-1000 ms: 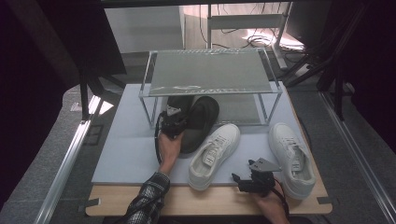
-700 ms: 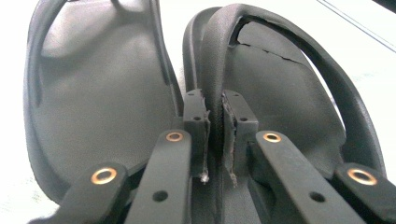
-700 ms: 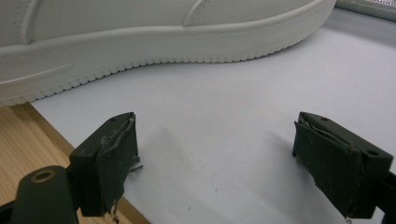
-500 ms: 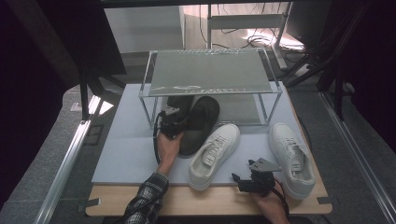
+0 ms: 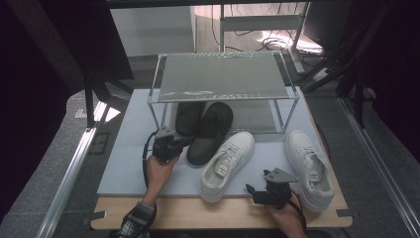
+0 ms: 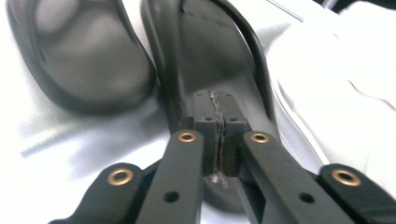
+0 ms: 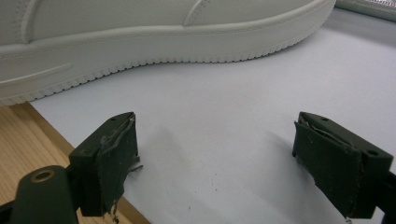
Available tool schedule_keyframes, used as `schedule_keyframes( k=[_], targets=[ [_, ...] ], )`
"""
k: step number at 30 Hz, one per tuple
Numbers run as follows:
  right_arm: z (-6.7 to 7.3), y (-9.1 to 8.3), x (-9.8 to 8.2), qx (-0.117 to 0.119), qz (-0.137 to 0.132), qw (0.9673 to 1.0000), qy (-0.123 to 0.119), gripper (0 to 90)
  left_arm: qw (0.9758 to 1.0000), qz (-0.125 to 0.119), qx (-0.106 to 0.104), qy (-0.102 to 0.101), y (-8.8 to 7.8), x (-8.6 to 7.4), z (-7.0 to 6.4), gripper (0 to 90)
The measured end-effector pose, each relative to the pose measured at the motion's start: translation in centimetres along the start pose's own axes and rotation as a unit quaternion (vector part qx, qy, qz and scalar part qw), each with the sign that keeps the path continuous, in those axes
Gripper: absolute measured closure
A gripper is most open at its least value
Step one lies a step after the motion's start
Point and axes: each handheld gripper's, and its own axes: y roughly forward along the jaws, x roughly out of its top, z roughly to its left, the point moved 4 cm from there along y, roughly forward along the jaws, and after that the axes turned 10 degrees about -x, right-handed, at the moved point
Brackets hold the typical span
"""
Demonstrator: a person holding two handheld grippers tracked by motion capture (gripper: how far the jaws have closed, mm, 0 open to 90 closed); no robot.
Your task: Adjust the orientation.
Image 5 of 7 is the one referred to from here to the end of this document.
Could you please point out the black curtain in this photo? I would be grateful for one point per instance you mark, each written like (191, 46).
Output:
(33, 132)
(396, 66)

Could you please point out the metal two-tier shoe rack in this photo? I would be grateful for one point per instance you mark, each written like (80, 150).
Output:
(224, 76)

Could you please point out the black slipper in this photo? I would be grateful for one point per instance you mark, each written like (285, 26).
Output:
(188, 119)
(209, 135)

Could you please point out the dark floor hatch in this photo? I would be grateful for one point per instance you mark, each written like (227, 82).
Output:
(99, 143)

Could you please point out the aluminium rail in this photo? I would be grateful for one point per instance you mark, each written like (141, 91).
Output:
(71, 178)
(379, 165)

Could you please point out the white sneaker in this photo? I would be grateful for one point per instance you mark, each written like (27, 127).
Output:
(224, 165)
(310, 172)

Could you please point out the grey metal frame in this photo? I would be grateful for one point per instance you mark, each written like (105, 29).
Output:
(261, 23)

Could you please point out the black metal stand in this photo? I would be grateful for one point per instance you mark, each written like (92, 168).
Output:
(359, 105)
(89, 109)

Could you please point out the light grey board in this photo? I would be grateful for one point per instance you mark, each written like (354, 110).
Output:
(132, 165)

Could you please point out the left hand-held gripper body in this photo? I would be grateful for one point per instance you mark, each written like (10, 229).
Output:
(166, 147)

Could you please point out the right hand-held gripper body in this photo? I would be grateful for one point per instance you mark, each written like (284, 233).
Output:
(277, 196)

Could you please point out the person's right hand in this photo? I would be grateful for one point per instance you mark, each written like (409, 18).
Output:
(287, 221)

